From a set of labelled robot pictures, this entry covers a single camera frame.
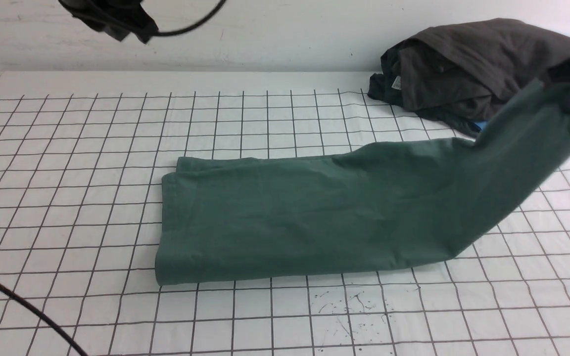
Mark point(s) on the white grid-pattern tablecloth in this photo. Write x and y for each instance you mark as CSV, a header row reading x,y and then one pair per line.
x,y
80,214

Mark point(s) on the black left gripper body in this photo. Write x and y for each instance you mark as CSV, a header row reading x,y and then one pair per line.
x,y
116,18

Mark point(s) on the green long-sleeve shirt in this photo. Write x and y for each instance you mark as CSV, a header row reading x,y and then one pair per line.
x,y
385,206

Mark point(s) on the dark grey shirt pile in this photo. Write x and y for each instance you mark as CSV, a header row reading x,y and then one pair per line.
x,y
464,73

